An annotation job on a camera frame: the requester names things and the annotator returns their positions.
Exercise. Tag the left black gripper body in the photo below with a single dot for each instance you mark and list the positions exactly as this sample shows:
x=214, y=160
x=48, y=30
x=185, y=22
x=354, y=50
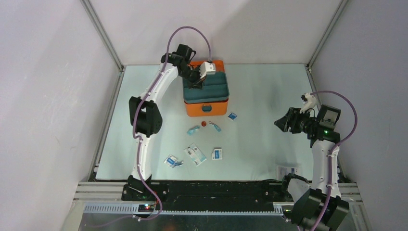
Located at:
x=193, y=76

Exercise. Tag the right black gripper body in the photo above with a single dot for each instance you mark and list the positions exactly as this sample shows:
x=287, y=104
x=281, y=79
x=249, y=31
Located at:
x=301, y=122

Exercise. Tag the teal divided tray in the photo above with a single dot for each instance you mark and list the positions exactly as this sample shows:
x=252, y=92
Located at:
x=215, y=89

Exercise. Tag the orange medicine box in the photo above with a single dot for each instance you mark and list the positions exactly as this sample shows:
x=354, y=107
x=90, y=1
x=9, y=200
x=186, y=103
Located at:
x=209, y=108

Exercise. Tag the small blue white sachet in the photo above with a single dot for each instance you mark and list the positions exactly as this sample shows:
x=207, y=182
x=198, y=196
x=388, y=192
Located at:
x=232, y=116

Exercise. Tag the teal wrapper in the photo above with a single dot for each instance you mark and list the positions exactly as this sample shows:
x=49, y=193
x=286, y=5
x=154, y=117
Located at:
x=193, y=130

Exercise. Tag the teal small packet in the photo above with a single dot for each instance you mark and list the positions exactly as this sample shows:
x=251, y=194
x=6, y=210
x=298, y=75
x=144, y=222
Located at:
x=216, y=127

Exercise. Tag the blue white alcohol pad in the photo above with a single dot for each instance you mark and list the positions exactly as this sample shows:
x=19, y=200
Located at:
x=217, y=154

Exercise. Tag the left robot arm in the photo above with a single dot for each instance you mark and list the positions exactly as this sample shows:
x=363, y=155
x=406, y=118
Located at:
x=144, y=110

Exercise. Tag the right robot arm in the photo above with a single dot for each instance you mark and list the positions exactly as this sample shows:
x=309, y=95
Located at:
x=318, y=206

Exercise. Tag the white leaflet near base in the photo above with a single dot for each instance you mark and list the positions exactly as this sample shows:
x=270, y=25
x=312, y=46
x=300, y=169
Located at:
x=282, y=171

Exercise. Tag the long white teal packet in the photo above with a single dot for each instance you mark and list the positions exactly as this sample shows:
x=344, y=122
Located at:
x=195, y=154

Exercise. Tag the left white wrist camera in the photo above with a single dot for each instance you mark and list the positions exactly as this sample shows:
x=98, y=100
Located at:
x=207, y=68

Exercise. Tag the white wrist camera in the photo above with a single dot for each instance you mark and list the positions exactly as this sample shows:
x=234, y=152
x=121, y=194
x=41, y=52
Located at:
x=309, y=102
x=207, y=68

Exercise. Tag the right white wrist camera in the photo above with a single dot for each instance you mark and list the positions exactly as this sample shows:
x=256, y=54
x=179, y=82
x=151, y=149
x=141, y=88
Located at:
x=309, y=102

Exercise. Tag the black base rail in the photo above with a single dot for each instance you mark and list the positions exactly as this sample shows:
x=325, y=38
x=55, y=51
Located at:
x=209, y=196

